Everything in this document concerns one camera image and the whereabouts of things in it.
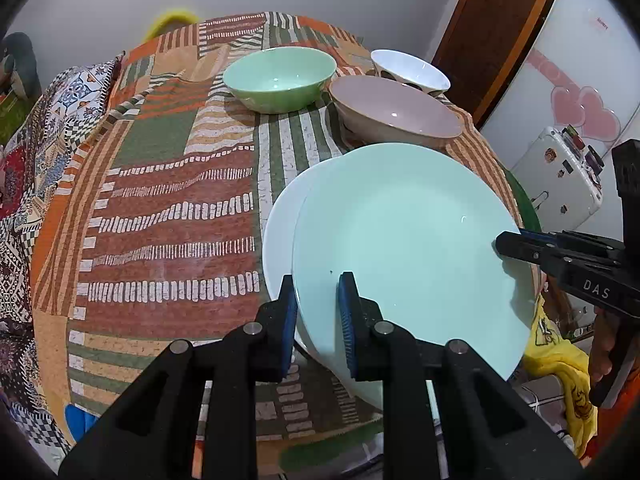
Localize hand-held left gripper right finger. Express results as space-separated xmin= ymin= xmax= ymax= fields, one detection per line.
xmin=337 ymin=271 xmax=583 ymax=480

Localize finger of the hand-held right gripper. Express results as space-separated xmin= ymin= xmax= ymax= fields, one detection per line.
xmin=519 ymin=229 xmax=626 ymax=256
xmin=496 ymin=231 xmax=566 ymax=271

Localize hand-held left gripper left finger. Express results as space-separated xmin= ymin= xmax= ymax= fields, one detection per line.
xmin=59 ymin=274 xmax=301 ymax=480

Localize white plate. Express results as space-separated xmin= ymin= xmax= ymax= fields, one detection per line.
xmin=262 ymin=155 xmax=361 ymax=361

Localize mint green plate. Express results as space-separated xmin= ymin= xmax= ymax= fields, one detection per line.
xmin=291 ymin=143 xmax=537 ymax=411

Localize pink bowl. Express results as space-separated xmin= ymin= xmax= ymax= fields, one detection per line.
xmin=328 ymin=75 xmax=464 ymax=148

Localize white bowl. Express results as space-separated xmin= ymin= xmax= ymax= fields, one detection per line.
xmin=370 ymin=49 xmax=451 ymax=98

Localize mint green bowl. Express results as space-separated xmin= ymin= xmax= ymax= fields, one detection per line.
xmin=222 ymin=47 xmax=338 ymax=114

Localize person's right hand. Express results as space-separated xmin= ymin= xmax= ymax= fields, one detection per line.
xmin=589 ymin=310 xmax=616 ymax=386

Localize white suitcase with stickers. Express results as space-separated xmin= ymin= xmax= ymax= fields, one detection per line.
xmin=509 ymin=126 xmax=603 ymax=234

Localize yellow printed cloth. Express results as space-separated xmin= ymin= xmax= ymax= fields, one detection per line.
xmin=522 ymin=295 xmax=598 ymax=458

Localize person's orange clothing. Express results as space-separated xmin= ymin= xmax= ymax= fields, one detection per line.
xmin=595 ymin=365 xmax=640 ymax=461

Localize wooden wardrobe with heart doors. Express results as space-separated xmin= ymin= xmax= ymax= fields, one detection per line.
xmin=475 ymin=0 xmax=640 ymax=241

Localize striped patchwork tablecloth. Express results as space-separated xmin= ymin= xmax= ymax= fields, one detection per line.
xmin=30 ymin=11 xmax=543 ymax=466

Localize brown wooden door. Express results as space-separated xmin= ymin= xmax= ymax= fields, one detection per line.
xmin=431 ymin=0 xmax=566 ymax=126

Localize blue and orange cloth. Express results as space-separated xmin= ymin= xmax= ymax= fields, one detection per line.
xmin=65 ymin=404 xmax=101 ymax=443

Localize patterned blanket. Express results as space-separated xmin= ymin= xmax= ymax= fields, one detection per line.
xmin=0 ymin=52 xmax=126 ymax=461

